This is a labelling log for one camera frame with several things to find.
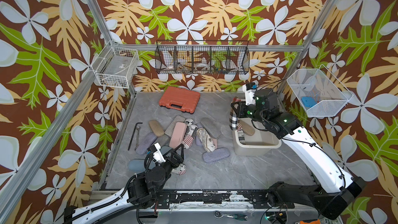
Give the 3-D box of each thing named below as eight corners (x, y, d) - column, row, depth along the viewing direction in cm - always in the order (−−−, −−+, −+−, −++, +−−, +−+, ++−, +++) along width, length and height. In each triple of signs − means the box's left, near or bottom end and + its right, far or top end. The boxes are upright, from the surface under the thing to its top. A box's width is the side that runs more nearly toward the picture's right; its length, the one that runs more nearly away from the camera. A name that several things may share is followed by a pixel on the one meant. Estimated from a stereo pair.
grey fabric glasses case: (213, 142, 96) (214, 138, 91) (198, 125, 104) (198, 120, 99) (223, 136, 99) (224, 131, 94) (208, 119, 107) (208, 114, 102)
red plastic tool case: (158, 107, 113) (157, 103, 109) (168, 89, 125) (167, 85, 121) (194, 115, 108) (193, 111, 105) (200, 95, 120) (200, 91, 117)
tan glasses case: (158, 140, 97) (156, 137, 93) (149, 125, 104) (147, 121, 100) (166, 136, 99) (165, 132, 95) (157, 121, 106) (155, 117, 102)
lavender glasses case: (204, 165, 87) (205, 163, 84) (201, 155, 91) (201, 152, 88) (229, 157, 90) (230, 154, 87) (225, 148, 94) (226, 145, 91)
